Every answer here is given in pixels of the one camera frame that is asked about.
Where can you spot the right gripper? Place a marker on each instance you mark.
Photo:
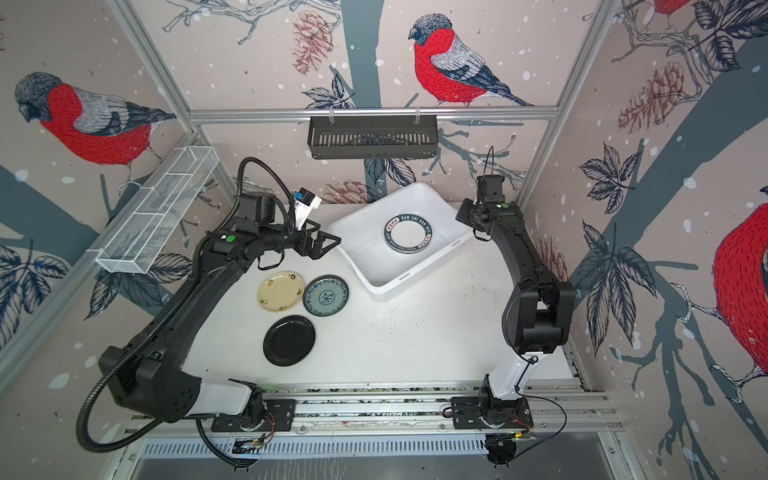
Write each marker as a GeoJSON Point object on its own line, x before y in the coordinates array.
{"type": "Point", "coordinates": [466, 212]}

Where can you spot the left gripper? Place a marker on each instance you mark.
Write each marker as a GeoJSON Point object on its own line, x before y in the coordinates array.
{"type": "Point", "coordinates": [316, 249]}

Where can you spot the cream yellow small plate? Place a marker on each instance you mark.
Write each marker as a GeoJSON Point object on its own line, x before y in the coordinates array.
{"type": "Point", "coordinates": [281, 291]}

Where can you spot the green rim plate front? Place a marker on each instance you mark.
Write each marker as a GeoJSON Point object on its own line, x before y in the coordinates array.
{"type": "Point", "coordinates": [408, 233]}

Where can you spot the black round plate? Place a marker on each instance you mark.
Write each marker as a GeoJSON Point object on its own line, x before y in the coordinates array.
{"type": "Point", "coordinates": [289, 340]}

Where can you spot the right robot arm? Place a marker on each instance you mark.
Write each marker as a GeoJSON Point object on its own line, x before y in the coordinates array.
{"type": "Point", "coordinates": [534, 323]}

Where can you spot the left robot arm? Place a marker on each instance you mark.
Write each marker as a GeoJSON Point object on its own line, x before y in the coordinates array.
{"type": "Point", "coordinates": [147, 376]}

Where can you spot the white plastic bin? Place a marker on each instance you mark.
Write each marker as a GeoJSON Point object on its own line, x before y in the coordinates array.
{"type": "Point", "coordinates": [383, 272]}

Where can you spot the teal patterned small plate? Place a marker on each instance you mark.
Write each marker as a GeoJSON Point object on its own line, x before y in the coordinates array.
{"type": "Point", "coordinates": [326, 296]}

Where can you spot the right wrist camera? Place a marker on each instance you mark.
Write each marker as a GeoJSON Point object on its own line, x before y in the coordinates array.
{"type": "Point", "coordinates": [490, 189]}

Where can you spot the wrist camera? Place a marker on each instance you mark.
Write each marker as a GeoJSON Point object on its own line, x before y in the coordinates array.
{"type": "Point", "coordinates": [490, 189]}
{"type": "Point", "coordinates": [304, 202]}

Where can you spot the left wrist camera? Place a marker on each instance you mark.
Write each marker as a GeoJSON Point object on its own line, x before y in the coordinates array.
{"type": "Point", "coordinates": [304, 202]}

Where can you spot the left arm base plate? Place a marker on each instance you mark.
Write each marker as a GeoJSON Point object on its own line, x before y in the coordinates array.
{"type": "Point", "coordinates": [267, 417]}

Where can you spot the horizontal aluminium frame bar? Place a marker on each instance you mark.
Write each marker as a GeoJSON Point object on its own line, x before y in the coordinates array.
{"type": "Point", "coordinates": [245, 116]}

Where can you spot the white wire mesh basket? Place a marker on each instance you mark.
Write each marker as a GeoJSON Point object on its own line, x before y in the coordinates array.
{"type": "Point", "coordinates": [162, 204]}

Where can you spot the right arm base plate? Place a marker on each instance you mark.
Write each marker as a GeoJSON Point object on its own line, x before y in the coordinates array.
{"type": "Point", "coordinates": [472, 413]}

